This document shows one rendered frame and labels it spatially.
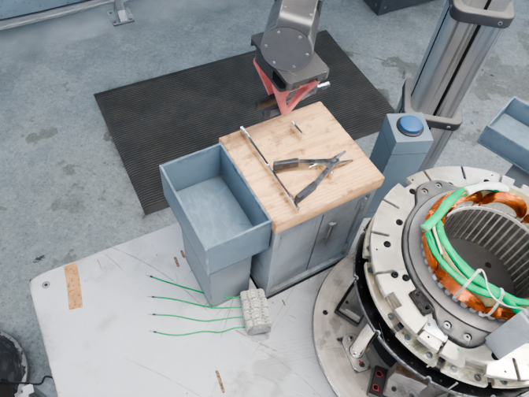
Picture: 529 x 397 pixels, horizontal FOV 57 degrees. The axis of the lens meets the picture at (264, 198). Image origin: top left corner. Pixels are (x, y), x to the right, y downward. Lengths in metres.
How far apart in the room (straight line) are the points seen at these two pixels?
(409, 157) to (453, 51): 0.23
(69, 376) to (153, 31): 2.14
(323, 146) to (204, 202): 0.22
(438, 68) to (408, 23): 2.04
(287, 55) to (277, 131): 0.29
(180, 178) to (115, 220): 1.21
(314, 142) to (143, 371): 0.50
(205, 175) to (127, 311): 0.31
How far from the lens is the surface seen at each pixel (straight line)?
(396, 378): 0.88
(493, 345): 0.66
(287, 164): 0.73
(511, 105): 1.03
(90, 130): 2.33
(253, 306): 0.91
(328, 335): 0.93
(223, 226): 0.79
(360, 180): 0.77
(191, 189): 0.83
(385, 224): 0.70
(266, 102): 0.72
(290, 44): 0.53
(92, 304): 0.98
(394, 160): 0.93
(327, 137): 0.82
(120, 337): 0.95
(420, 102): 1.11
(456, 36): 1.01
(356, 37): 2.87
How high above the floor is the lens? 1.66
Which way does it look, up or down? 55 degrees down
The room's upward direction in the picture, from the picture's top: 7 degrees clockwise
